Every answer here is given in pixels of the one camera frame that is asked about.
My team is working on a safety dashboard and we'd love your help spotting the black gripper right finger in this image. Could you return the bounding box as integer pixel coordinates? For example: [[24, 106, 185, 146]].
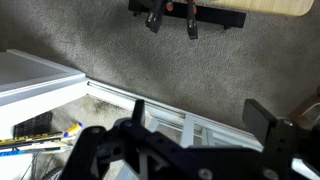
[[242, 99, 277, 145]]

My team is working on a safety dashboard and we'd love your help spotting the light wooden table top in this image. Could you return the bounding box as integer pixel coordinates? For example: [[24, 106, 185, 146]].
[[196, 0, 315, 16]]

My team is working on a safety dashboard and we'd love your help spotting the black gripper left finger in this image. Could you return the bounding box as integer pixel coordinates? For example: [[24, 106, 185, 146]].
[[131, 99, 145, 126]]

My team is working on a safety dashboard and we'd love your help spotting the black crate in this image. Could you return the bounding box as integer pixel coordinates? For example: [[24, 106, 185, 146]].
[[13, 111, 53, 137]]

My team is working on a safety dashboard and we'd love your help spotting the silver blue bicycle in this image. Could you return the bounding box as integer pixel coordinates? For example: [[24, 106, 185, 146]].
[[41, 166, 64, 180]]

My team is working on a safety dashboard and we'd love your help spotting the bundle of skis and poles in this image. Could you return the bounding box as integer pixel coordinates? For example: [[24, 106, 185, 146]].
[[0, 122, 83, 157]]

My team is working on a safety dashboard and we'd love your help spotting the black clamp orange trigger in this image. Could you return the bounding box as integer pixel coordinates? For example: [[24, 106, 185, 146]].
[[145, 0, 173, 33]]

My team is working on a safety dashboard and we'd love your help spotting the white sliding glass door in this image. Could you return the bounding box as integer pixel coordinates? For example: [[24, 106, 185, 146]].
[[87, 80, 262, 151]]

